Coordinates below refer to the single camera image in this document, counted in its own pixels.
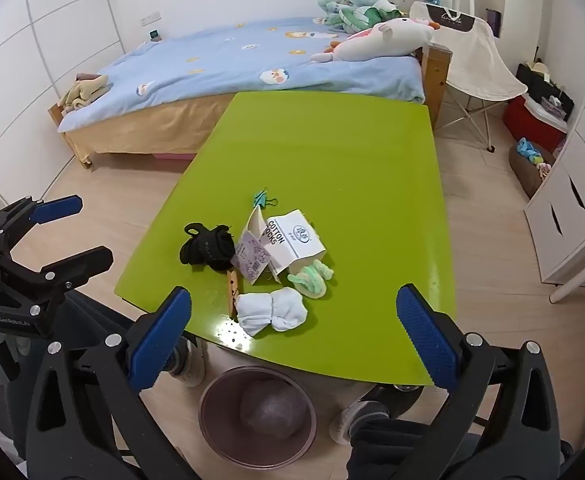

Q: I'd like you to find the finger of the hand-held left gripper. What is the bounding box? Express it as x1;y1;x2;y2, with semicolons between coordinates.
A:
0;194;84;261
0;246;116;306

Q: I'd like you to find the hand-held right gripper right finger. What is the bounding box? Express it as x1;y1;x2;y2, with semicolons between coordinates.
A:
396;284;565;480

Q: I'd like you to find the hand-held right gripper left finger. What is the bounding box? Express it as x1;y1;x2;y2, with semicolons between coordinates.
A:
25;286;208;480

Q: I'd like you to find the wooden clothespin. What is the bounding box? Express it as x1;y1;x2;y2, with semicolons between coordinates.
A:
226;269;243;320

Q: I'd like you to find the black sock pair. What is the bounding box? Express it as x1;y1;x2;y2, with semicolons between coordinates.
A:
179;222;236;273

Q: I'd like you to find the translucent pink trash bin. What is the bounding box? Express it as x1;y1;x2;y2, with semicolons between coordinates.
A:
198;365;318;466

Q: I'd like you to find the white sock bundle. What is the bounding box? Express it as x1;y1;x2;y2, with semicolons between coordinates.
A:
235;287;308;338

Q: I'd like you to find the printed paper card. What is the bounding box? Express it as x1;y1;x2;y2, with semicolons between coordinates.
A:
232;205;273;286

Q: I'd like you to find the pale green twisted cloth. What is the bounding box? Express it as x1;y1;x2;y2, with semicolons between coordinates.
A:
286;259;334;301

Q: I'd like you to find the white sock box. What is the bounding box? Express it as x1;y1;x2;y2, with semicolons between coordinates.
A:
265;208;327;277

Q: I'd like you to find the person's left shoe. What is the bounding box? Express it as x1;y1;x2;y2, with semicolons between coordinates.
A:
165;335;207;388

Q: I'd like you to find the person's shoe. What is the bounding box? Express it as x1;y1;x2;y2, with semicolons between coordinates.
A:
329;385;420;446
165;335;207;388

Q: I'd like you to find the person's right leg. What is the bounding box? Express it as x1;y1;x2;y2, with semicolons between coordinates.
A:
347;385;573;480

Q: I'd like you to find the person's right shoe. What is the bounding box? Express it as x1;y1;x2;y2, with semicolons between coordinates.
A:
329;385;420;446

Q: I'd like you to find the wooden bed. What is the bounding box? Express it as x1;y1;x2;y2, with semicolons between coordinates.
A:
47;15;454;171

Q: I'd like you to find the beige folded cloth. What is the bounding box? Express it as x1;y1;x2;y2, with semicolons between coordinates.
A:
58;74;110;113

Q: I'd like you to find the white desk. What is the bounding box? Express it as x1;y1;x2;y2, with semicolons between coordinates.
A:
549;270;585;306

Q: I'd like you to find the white drawer cabinet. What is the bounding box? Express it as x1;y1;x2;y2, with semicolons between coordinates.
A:
523;80;585;288

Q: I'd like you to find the brown pet bed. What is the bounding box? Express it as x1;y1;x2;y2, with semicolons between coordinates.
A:
508;137;558;200

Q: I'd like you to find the blue printed blanket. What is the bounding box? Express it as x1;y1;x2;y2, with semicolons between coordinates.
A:
57;16;425;133

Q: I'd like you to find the blue soft toy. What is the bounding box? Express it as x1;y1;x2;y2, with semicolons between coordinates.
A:
516;137;540;161

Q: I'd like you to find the red box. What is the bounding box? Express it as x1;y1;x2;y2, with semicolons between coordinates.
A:
502;95;568;153

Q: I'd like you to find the clear plastic packet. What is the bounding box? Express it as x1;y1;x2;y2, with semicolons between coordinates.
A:
539;94;575;121

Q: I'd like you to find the black bag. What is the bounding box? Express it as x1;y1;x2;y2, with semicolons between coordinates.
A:
516;47;575;121

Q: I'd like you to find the white folding chair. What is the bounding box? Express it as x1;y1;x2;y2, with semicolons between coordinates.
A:
409;1;529;153

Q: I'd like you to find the white pink plush toy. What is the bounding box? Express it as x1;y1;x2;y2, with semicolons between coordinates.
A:
309;16;435;63

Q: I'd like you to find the white shopping bag dark band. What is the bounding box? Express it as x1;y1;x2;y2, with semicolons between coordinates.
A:
409;0;478;36

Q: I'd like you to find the green white plush toy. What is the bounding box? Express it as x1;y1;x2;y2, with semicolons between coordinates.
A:
337;0;403;33

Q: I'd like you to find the teal plush toy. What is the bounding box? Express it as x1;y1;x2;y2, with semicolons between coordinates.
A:
316;0;380;28

